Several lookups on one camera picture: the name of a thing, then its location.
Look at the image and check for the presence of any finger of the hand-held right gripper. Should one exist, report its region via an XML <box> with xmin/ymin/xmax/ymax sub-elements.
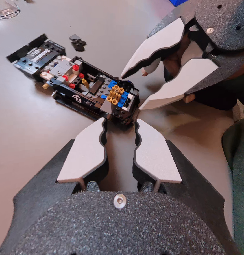
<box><xmin>121</xmin><ymin>17</ymin><xmax>186</xmax><ymax>79</ymax></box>
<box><xmin>139</xmin><ymin>59</ymin><xmax>219</xmax><ymax>110</ymax></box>

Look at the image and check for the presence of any blue plastic bin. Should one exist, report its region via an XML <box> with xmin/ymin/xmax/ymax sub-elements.
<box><xmin>169</xmin><ymin>0</ymin><xmax>190</xmax><ymax>7</ymax></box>

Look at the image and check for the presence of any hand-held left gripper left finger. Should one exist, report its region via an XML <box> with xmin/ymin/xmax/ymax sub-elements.
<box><xmin>56</xmin><ymin>118</ymin><xmax>109</xmax><ymax>188</ymax></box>

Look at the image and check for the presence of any lego car model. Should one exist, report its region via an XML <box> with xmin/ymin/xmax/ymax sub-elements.
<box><xmin>7</xmin><ymin>34</ymin><xmax>141</xmax><ymax>125</ymax></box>

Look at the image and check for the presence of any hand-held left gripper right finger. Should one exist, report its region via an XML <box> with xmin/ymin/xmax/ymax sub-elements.
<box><xmin>133</xmin><ymin>118</ymin><xmax>182</xmax><ymax>191</ymax></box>

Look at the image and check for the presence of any black wedge lego plate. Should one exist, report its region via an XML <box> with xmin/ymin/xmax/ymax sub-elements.
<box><xmin>72</xmin><ymin>40</ymin><xmax>87</xmax><ymax>52</ymax></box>

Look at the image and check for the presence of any clear lego windshield piece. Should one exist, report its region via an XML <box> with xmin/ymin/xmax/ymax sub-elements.
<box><xmin>0</xmin><ymin>0</ymin><xmax>21</xmax><ymax>20</ymax></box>

